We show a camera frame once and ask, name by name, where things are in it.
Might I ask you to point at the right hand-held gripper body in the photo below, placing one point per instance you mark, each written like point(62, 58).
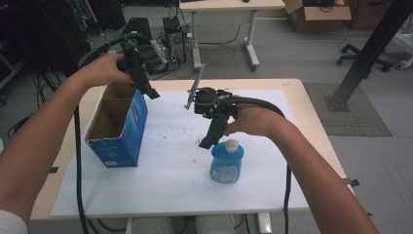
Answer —
point(212, 104)

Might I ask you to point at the person's white sleeve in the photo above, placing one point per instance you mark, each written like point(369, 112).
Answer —
point(11, 223)

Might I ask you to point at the black computer tower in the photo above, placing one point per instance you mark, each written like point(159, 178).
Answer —
point(175, 40)

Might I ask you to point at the grey floor mat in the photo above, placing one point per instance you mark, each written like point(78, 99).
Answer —
point(357, 123)

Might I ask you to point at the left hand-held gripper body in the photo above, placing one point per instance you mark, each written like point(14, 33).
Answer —
point(131, 57)

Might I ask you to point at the black tape strip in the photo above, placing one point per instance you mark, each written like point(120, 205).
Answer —
point(53, 169)
point(352, 182)

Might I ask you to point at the brown open cardboard box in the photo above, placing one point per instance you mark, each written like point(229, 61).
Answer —
point(321, 16)

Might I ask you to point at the white table foot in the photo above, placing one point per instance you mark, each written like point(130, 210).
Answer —
point(264, 223)

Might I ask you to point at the black metal post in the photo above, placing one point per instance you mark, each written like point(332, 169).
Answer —
point(370, 48)

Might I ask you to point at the white device on floor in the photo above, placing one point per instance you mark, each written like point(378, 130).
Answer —
point(405, 62)

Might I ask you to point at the blue bottle with white cap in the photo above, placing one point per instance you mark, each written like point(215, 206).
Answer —
point(226, 165)

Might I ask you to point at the blue cardboard box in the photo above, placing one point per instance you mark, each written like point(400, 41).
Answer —
point(126, 130)

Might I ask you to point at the person's left hand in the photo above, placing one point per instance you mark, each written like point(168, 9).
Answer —
point(104, 70)

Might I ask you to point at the black office chair base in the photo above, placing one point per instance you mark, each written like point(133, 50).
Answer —
point(363, 58)

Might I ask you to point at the white desk with metal legs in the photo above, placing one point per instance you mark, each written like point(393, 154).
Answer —
point(227, 4)

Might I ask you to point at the person's right hand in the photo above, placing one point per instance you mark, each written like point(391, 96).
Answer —
point(255, 120)

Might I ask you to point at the dark equipment rack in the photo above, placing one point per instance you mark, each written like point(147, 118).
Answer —
point(39, 32)

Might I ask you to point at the white paper sheet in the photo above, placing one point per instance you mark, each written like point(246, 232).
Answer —
point(175, 182)

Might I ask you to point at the black flat case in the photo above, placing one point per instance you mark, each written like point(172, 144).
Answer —
point(138, 27)

